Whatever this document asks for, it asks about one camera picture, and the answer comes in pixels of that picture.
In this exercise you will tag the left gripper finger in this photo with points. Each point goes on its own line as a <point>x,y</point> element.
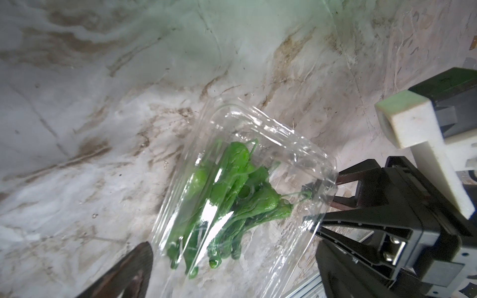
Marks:
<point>129,278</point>

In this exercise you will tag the clear container peppers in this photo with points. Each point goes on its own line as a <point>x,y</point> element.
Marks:
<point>247,195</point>

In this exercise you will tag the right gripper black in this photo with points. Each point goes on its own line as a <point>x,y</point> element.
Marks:
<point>430,247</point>

